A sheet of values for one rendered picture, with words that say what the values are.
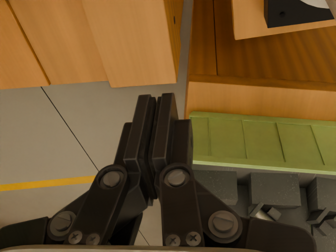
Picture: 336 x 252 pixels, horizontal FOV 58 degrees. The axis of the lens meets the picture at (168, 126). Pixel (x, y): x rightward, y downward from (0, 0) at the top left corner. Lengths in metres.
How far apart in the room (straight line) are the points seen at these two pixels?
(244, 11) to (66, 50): 0.34
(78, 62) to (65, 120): 1.48
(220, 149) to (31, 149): 1.93
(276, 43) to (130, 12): 0.52
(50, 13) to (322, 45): 0.73
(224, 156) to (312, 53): 0.41
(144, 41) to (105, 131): 1.56
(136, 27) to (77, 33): 0.12
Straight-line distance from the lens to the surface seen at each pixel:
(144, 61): 0.59
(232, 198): 0.87
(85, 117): 2.04
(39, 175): 2.72
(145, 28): 0.55
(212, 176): 0.89
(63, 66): 0.67
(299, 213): 0.97
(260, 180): 0.90
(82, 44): 0.62
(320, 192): 0.96
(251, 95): 0.78
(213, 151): 0.71
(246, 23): 0.60
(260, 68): 0.83
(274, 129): 0.80
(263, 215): 0.89
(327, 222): 0.99
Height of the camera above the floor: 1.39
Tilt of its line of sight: 45 degrees down
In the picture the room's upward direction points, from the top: 173 degrees counter-clockwise
